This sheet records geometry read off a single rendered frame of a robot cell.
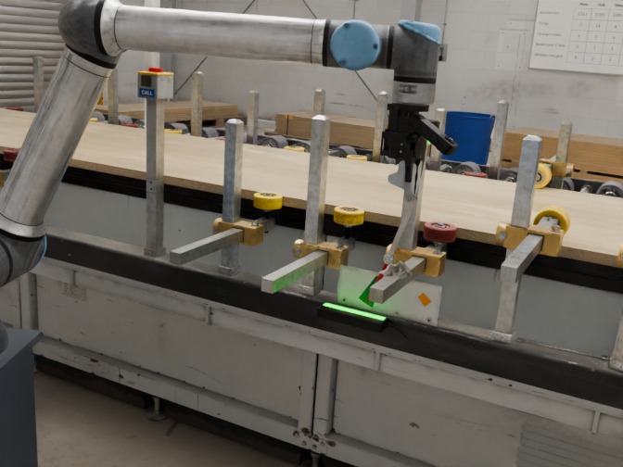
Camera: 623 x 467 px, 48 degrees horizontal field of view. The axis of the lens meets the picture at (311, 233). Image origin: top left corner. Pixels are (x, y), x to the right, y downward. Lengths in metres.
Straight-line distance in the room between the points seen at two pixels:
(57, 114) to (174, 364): 1.12
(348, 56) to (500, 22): 7.83
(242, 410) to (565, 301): 1.09
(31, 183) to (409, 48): 0.90
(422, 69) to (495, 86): 7.65
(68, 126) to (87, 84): 0.11
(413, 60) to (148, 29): 0.53
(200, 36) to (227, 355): 1.22
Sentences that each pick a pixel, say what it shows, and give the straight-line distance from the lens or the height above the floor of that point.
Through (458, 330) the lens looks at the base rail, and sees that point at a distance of 1.68.
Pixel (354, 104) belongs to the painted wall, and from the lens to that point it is 9.99.
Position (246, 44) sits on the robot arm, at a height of 1.32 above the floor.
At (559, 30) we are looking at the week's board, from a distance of 8.91.
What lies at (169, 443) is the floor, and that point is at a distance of 2.48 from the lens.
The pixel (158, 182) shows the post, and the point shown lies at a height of 0.92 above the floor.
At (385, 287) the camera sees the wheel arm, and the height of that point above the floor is 0.86.
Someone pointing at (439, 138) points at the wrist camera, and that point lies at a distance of 1.49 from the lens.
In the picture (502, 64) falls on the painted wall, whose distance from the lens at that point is 9.11.
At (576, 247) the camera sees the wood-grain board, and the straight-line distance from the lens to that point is 1.75.
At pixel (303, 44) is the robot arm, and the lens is 1.37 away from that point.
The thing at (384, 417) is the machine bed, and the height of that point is 0.27.
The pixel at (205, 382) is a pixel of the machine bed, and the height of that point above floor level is 0.20.
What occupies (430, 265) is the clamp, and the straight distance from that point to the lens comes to 1.64.
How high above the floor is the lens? 1.33
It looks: 15 degrees down
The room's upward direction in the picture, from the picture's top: 4 degrees clockwise
